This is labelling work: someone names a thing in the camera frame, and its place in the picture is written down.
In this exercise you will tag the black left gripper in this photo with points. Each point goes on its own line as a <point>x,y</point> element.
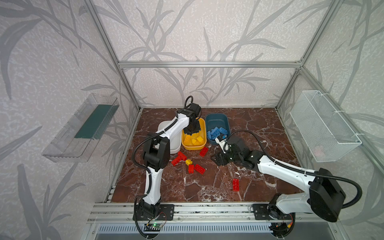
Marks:
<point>192,128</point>

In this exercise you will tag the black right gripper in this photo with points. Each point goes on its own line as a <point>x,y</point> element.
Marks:
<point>225,157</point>

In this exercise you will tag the yellow long lego brick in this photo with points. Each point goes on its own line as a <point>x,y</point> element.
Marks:
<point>188,140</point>

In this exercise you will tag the yellow lego brick cluster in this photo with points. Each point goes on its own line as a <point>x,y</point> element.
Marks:
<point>189,162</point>
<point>194,142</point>

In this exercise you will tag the red lego brick front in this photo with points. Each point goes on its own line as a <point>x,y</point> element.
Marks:
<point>236,185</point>

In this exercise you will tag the small red lego brick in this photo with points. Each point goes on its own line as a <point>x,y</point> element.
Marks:
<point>191,169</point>

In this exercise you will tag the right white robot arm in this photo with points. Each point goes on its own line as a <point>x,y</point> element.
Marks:
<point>320,192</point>

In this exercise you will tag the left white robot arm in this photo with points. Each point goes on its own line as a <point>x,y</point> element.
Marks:
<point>153,155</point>

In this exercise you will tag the yellow plastic container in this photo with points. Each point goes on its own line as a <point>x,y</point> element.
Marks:
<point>202,133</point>

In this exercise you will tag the white plastic container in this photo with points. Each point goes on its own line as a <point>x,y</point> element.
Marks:
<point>175,142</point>

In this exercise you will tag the teal plastic container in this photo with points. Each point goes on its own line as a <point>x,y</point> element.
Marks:
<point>217,120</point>

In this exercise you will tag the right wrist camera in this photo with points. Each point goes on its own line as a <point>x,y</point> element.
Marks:
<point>223,143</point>

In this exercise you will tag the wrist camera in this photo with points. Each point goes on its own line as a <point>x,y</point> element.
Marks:
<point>196,111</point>
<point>223,143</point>

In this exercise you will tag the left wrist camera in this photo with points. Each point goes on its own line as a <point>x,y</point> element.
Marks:
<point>196,111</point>

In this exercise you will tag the white wire mesh basket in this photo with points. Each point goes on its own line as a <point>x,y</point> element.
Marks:
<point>327,134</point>

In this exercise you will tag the clear acrylic wall shelf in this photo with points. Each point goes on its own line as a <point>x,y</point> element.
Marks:
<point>77,140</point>

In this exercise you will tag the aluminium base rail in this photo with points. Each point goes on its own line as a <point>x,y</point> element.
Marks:
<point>188,212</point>

